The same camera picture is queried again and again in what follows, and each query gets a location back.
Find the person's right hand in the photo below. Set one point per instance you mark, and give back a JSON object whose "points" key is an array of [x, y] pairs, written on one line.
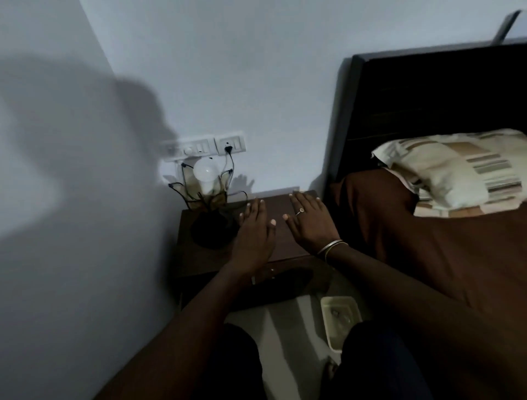
{"points": [[313, 230]]}

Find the person's left hand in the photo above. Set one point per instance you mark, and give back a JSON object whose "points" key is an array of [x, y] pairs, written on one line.
{"points": [[253, 239]]}

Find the person's left middle finger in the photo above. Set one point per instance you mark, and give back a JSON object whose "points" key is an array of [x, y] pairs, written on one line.
{"points": [[250, 213]]}

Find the person's left thumb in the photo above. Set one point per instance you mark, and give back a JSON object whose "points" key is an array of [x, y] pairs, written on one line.
{"points": [[272, 230]]}

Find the person's right middle finger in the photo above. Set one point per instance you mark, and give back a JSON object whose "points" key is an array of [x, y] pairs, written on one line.
{"points": [[308, 202]]}

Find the person's right thumb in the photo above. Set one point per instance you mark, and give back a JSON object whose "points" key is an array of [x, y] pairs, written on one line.
{"points": [[289, 222]]}

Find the person's right forearm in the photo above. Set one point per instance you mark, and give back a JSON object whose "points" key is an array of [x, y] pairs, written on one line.
{"points": [[420, 313]]}

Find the person's left forearm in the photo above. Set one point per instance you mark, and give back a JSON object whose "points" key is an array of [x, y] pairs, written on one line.
{"points": [[185, 338]]}

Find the dark brown wooden nightstand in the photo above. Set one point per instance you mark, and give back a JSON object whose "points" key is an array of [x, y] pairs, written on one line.
{"points": [[284, 245]]}

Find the black round lamp base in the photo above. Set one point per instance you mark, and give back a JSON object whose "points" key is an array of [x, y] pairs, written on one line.
{"points": [[212, 230]]}

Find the silver bangle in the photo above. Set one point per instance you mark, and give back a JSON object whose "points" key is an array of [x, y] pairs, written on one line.
{"points": [[329, 246], [335, 249]]}

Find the nightstand drawer front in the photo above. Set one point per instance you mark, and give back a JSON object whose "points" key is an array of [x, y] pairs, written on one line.
{"points": [[288, 286]]}

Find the white light bulb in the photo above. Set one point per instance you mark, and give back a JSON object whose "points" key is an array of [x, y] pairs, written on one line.
{"points": [[207, 173]]}

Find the small white socket board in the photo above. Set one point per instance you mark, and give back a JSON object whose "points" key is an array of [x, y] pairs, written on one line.
{"points": [[229, 142]]}

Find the white plastic container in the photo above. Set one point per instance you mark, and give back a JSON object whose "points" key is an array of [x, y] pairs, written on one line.
{"points": [[339, 321]]}

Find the person's left leg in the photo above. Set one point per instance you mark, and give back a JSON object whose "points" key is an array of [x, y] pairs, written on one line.
{"points": [[241, 362]]}

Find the person's leg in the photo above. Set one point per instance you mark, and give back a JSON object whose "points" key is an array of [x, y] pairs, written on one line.
{"points": [[241, 362], [374, 362]]}

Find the cream striped pillow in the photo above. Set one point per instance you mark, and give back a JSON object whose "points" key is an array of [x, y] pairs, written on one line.
{"points": [[448, 173]]}

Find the brown bedsheet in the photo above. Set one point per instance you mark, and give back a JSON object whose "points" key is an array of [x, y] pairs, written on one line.
{"points": [[453, 259]]}

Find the dark wooden bed headboard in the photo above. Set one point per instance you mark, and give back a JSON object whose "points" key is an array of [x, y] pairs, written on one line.
{"points": [[420, 94]]}

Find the person's right leg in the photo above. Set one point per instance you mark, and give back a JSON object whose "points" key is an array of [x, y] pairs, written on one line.
{"points": [[374, 362]]}

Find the dark rod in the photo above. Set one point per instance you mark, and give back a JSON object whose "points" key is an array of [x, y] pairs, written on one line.
{"points": [[505, 27]]}

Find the wide white switch board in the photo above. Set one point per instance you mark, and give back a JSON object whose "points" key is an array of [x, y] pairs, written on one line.
{"points": [[191, 149]]}

